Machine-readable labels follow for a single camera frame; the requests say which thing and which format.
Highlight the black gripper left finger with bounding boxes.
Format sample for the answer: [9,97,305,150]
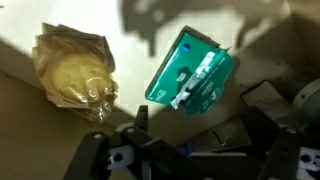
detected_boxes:
[63,105,208,180]

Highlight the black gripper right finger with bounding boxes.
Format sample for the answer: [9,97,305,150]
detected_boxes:
[245,107,304,180]

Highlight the green snack packet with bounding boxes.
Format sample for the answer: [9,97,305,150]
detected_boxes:
[144,25,234,117]

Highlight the bread in clear wrapper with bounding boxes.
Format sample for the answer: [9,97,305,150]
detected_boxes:
[32,22,120,124]

